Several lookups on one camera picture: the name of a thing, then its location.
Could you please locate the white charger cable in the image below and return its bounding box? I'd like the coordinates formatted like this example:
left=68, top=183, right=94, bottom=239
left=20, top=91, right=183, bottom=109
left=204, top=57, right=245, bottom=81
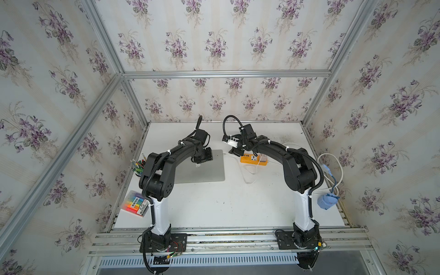
left=236, top=161, right=264, bottom=184

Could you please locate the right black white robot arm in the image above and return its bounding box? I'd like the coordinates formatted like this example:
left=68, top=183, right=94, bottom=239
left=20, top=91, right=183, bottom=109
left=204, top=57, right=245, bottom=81
left=222, top=115, right=324, bottom=250

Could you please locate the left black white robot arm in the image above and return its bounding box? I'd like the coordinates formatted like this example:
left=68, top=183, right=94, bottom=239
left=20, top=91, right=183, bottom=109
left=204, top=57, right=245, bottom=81
left=139, top=115, right=213, bottom=251

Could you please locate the silver closed laptop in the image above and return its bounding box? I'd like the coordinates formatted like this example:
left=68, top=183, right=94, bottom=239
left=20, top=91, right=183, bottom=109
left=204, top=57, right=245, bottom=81
left=175, top=150, right=225, bottom=184

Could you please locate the orange power strip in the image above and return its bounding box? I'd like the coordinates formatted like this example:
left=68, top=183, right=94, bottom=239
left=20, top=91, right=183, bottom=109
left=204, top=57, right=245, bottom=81
left=240, top=154, right=263, bottom=166

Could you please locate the pink pen cup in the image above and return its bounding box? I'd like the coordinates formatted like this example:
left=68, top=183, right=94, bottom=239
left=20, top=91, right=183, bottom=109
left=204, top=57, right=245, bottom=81
left=131, top=154, right=146, bottom=177

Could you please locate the colourful marker box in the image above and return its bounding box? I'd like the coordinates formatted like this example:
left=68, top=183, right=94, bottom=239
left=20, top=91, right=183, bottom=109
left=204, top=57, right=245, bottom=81
left=121, top=190, right=151, bottom=217

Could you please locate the blue cup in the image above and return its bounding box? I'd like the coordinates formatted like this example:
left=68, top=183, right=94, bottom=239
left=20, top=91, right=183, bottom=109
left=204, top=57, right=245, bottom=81
left=317, top=193, right=340, bottom=210

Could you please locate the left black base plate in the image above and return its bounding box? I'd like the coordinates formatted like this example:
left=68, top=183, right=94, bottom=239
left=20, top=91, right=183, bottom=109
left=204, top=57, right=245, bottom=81
left=138, top=233, right=187, bottom=253

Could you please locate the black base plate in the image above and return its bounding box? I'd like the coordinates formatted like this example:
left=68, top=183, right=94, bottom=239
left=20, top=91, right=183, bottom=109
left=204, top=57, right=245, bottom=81
left=138, top=233, right=187, bottom=253
left=275, top=229, right=327, bottom=252

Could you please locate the white power strip cord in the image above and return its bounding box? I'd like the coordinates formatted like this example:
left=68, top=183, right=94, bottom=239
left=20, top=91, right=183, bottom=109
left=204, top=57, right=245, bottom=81
left=281, top=142, right=344, bottom=197

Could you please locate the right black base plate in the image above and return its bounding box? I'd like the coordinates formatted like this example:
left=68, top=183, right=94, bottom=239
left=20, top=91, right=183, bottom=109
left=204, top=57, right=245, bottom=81
left=275, top=229, right=327, bottom=252

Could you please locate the aluminium front rail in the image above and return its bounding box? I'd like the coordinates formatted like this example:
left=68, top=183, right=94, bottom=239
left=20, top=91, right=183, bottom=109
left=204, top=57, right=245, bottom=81
left=88, top=228, right=374, bottom=256

